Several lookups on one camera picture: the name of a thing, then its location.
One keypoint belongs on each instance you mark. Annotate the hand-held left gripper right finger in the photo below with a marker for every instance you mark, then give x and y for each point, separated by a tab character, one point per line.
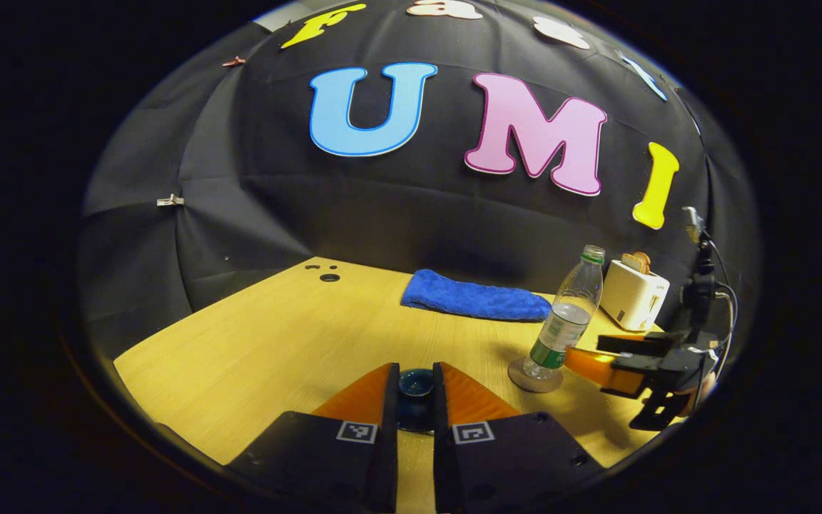
442	464

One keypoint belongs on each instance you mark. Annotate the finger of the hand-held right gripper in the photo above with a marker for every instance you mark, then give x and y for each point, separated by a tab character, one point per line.
632	344
593	364

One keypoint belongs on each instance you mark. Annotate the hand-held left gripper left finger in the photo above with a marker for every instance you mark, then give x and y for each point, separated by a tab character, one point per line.
390	464

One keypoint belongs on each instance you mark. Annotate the clear plastic water bottle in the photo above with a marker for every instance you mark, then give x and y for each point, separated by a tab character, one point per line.
568	321

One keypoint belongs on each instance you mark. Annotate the round brown coaster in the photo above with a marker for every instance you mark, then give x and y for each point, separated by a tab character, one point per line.
521	382

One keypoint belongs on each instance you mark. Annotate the white toaster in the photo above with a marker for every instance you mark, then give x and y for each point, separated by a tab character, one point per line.
632	296

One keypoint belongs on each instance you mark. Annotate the toast slice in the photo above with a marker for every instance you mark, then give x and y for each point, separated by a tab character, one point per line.
638	262

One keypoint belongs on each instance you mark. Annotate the blue towel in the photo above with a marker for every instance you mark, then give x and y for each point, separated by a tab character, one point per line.
475	296

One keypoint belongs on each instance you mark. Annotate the black backdrop cloth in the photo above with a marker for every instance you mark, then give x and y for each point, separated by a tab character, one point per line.
382	214

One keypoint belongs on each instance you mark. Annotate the silver metal clip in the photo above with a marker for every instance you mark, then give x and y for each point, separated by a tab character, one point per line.
170	200

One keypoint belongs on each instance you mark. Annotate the copper-coloured clip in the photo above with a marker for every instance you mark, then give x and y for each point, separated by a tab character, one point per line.
234	61

